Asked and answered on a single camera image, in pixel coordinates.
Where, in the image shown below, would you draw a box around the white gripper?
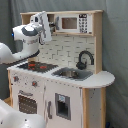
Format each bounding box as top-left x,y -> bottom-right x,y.
30,11 -> 52,45

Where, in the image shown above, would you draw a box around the white microwave door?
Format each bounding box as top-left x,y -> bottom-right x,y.
54,13 -> 94,35

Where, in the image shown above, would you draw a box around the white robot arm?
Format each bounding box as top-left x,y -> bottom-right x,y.
0,11 -> 51,128

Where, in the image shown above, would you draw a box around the wooden toy kitchen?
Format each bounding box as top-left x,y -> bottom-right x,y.
8,10 -> 115,128

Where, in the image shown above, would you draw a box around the black stovetop red burners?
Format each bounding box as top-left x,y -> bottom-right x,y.
20,61 -> 56,73

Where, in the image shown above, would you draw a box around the black toy faucet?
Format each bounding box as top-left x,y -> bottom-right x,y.
76,50 -> 94,70

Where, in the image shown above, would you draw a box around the grey toy sink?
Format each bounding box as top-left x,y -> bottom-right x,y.
52,67 -> 92,81

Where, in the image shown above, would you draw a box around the left red stove knob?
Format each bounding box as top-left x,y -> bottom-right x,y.
13,76 -> 19,82

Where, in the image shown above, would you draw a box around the red stove knob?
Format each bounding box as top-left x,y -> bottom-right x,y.
13,76 -> 19,82
32,81 -> 38,87

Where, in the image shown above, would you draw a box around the right red stove knob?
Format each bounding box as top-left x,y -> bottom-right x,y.
32,81 -> 38,87

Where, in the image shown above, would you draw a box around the oven door with window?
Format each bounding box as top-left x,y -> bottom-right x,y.
13,87 -> 44,126

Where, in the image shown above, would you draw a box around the grey ice dispenser panel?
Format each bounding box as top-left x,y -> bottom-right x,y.
55,94 -> 71,120

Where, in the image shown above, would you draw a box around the white cabinet door grey handle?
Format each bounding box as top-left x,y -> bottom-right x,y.
45,81 -> 81,128

